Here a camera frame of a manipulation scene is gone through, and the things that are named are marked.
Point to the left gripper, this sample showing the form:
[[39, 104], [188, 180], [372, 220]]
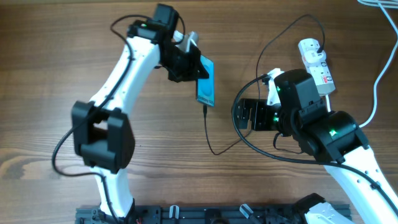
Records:
[[191, 71]]

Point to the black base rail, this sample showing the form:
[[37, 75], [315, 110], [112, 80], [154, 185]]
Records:
[[278, 213]]

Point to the white charger adapter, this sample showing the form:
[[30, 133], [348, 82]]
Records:
[[312, 58]]

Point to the blue screen smartphone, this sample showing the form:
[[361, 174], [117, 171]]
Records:
[[206, 87]]

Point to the white power strip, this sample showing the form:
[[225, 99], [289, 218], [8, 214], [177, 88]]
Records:
[[320, 73]]

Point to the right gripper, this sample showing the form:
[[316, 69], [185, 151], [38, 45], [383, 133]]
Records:
[[259, 106]]

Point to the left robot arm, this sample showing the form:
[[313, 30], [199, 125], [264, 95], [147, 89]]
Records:
[[102, 134]]

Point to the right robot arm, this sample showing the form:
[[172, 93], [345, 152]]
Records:
[[333, 138]]

